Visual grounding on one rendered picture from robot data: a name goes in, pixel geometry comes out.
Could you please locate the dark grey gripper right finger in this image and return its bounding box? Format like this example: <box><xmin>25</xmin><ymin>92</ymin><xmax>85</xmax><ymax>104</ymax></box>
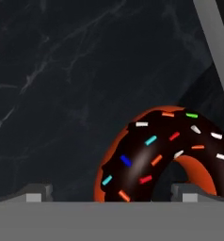
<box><xmin>170</xmin><ymin>183</ymin><xmax>224</xmax><ymax>203</ymax></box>

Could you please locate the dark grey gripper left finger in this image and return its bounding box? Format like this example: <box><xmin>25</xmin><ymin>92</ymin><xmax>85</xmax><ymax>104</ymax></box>
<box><xmin>0</xmin><ymin>184</ymin><xmax>54</xmax><ymax>203</ymax></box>

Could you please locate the chocolate sprinkled doughnut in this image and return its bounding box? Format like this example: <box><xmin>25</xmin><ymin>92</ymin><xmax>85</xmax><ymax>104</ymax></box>
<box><xmin>93</xmin><ymin>105</ymin><xmax>224</xmax><ymax>203</ymax></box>

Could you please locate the grey metal bar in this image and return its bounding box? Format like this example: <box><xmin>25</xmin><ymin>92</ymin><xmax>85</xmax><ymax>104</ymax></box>
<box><xmin>192</xmin><ymin>0</ymin><xmax>224</xmax><ymax>118</ymax></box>

